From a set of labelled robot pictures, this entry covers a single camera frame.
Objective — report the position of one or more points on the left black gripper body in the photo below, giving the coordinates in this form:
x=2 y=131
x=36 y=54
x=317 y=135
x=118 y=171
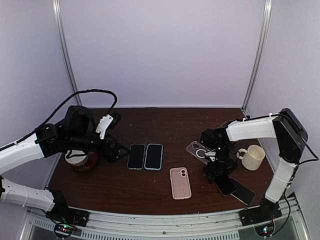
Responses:
x=79 y=143

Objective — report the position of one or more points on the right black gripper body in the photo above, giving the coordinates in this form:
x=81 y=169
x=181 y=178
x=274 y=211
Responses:
x=224 y=162

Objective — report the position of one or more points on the silver smartphone black screen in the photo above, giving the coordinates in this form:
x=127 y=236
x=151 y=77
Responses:
x=136 y=156

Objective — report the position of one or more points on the pink edged smartphone bottom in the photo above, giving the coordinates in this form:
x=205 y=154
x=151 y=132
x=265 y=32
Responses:
x=224 y=184

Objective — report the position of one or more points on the clear magsafe phone case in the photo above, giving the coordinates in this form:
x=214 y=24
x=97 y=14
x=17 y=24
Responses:
x=136 y=156

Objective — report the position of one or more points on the grey clear phone case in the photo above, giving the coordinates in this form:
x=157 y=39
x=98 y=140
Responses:
x=198 y=150

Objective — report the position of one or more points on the dark smartphone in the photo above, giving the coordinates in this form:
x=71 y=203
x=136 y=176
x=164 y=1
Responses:
x=243 y=193

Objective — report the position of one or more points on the light blue phone case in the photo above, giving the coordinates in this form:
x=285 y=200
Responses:
x=153 y=157

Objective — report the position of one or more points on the pink phone case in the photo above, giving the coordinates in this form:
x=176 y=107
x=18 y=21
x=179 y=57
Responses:
x=180 y=183

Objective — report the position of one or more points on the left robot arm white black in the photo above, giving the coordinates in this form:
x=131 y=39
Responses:
x=46 y=140

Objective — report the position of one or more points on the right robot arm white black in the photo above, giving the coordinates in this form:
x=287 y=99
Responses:
x=284 y=127

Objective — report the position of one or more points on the red floral saucer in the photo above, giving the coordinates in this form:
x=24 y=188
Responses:
x=87 y=163

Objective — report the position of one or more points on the cream ribbed mug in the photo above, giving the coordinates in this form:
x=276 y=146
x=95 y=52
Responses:
x=252 y=157

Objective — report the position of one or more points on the white bowl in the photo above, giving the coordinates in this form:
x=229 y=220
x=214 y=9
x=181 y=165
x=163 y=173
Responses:
x=76 y=161

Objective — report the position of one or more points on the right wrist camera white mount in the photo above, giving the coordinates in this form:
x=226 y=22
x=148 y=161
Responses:
x=210 y=155

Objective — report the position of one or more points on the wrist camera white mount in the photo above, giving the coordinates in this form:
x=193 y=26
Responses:
x=107 y=122
x=210 y=155

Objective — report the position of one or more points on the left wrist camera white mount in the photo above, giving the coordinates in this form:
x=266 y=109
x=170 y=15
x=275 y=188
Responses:
x=107 y=122

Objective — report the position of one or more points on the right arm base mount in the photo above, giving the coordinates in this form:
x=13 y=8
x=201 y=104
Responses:
x=262 y=216

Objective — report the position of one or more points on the front aluminium rail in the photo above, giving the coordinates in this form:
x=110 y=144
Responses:
x=224 y=225

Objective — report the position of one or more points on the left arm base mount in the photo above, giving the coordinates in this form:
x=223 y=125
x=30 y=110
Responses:
x=66 y=219

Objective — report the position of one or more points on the left aluminium frame post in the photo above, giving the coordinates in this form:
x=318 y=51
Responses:
x=63 y=43

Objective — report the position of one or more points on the aluminium frame post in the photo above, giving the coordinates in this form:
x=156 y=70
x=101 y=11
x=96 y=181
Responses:
x=264 y=29
x=63 y=43

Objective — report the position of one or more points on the right aluminium frame post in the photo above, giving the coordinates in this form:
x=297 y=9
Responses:
x=264 y=29

